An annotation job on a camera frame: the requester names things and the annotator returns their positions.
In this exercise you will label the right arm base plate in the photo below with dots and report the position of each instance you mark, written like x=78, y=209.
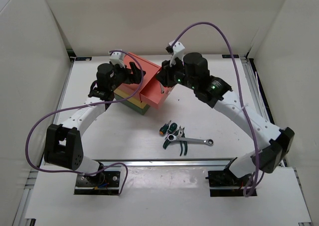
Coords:
x=223, y=185

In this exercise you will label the green handled pliers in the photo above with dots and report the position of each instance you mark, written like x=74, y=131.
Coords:
x=173, y=137

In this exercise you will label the large silver ratchet wrench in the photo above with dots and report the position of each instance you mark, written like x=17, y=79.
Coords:
x=208, y=142

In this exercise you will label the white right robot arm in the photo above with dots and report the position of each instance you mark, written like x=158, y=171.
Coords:
x=272, y=141

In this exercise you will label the left black table label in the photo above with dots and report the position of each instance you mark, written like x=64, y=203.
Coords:
x=83, y=58

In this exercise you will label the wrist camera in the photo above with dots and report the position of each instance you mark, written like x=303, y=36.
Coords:
x=117, y=57
x=176, y=50

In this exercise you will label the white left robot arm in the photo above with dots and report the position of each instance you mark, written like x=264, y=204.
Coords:
x=63, y=144

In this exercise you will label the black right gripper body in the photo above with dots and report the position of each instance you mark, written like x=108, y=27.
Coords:
x=174, y=75

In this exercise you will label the yellow drawer box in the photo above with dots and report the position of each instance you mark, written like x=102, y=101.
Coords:
x=137, y=102

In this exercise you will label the black table label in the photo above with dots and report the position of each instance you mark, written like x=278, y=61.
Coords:
x=83, y=58
x=228, y=56

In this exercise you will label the green drawer box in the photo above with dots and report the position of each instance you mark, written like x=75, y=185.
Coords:
x=136, y=108

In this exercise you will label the small silver wrench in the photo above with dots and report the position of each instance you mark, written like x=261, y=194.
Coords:
x=161, y=89

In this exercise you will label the small green screwdriver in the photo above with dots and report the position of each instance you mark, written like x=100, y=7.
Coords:
x=172, y=128

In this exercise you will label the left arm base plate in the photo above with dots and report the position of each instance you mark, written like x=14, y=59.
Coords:
x=106, y=183

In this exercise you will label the orange tipped green screwdriver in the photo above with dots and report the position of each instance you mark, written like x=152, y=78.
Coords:
x=163, y=130

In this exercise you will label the red drawer box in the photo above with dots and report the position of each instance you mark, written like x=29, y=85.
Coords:
x=149, y=67

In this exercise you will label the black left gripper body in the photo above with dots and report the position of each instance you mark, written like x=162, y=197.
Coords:
x=121, y=76

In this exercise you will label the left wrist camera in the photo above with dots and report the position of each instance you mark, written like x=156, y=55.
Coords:
x=117, y=57

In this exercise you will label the green handled cutters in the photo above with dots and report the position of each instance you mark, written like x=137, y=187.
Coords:
x=183, y=144

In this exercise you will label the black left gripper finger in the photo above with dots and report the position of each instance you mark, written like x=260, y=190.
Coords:
x=133, y=66
x=137, y=78

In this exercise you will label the red drawer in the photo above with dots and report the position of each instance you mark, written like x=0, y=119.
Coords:
x=151, y=94

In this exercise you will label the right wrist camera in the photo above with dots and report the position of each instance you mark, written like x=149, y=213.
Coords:
x=176, y=50

